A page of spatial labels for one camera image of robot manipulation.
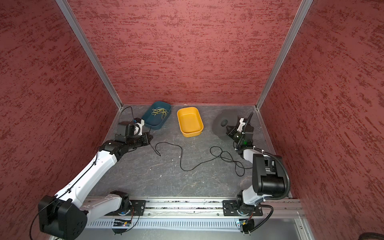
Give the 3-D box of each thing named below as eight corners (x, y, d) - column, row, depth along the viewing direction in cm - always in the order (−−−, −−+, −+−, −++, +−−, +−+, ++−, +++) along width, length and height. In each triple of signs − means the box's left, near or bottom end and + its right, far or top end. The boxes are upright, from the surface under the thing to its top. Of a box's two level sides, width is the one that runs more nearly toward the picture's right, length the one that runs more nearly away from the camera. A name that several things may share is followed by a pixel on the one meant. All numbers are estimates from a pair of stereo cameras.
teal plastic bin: (140, 124, 110) (138, 120, 106) (157, 102, 125) (156, 97, 121) (160, 131, 106) (158, 127, 102) (175, 107, 121) (175, 103, 118)
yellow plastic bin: (181, 140, 102) (181, 135, 97) (176, 114, 118) (175, 109, 113) (205, 135, 105) (206, 130, 100) (197, 110, 120) (197, 105, 116)
